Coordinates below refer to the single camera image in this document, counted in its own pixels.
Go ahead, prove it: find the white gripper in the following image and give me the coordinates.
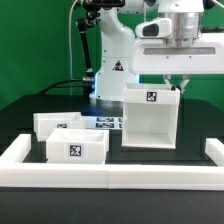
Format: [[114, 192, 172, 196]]
[[129, 33, 224, 94]]

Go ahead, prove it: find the black cable bundle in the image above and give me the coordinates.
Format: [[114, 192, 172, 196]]
[[38, 78, 96, 96]]

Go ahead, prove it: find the white marker tag sheet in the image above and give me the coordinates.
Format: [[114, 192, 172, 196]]
[[84, 116, 123, 130]]

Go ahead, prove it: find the white drawer cabinet box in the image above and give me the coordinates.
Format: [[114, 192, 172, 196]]
[[122, 84, 180, 149]]

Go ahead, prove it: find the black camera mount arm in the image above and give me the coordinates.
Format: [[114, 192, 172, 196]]
[[77, 0, 125, 84]]

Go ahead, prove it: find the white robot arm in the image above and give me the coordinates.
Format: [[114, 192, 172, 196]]
[[90, 0, 224, 107]]

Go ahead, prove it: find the white drawer tray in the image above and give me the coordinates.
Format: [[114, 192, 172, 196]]
[[46, 129, 109, 164], [33, 112, 85, 141]]

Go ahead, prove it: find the white U-shaped table fence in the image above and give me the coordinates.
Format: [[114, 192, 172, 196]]
[[0, 134, 224, 191]]

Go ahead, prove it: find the white front drawer tray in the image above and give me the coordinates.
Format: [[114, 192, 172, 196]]
[[46, 129, 109, 164]]

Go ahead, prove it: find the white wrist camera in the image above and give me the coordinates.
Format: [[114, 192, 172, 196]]
[[135, 18, 172, 38]]

